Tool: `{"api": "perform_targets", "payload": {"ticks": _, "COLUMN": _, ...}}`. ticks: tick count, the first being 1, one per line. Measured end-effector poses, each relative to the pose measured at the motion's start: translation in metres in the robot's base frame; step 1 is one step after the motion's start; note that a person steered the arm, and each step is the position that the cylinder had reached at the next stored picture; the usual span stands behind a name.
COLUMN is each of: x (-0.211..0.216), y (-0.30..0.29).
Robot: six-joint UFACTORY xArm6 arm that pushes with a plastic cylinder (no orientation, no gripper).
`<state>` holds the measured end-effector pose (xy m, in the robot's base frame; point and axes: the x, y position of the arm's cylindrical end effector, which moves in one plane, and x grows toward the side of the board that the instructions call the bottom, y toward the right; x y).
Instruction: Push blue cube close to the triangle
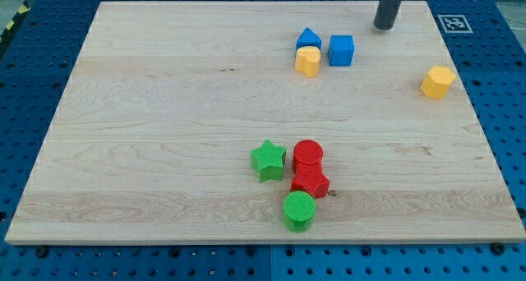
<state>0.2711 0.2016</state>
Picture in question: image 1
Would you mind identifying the blue cube block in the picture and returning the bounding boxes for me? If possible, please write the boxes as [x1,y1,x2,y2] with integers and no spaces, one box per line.
[328,35,355,67]

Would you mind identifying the blue triangle block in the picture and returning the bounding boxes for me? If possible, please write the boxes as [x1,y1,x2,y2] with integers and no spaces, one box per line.
[296,27,322,49]

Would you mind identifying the green star block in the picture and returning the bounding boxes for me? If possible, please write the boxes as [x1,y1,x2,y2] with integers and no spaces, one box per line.
[250,140,287,182]

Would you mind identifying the red cylinder block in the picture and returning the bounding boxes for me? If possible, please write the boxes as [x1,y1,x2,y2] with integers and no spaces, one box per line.
[292,140,324,172]

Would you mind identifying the red star block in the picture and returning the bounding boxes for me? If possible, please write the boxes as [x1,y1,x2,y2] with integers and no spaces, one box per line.
[290,163,330,199]

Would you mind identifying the light wooden board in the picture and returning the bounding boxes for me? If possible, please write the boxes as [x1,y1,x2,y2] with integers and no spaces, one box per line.
[6,1,525,246]

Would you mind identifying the green cylinder block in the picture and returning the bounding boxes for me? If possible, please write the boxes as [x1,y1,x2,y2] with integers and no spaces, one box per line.
[283,191,317,233]

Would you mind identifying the yellow heart block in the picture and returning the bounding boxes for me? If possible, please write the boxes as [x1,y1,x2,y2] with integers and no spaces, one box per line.
[295,46,321,78]

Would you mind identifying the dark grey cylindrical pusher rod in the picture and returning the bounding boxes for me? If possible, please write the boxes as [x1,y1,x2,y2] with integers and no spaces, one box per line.
[373,0,402,30]

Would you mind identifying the yellow hexagon block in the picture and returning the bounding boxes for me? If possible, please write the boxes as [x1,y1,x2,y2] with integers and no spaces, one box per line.
[420,66,456,100]

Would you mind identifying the white fiducial marker tag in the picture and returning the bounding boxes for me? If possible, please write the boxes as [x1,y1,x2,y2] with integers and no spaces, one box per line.
[438,14,473,34]

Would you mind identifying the yellow black hazard tape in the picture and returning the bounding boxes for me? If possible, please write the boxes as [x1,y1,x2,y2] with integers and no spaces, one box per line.
[1,0,30,44]

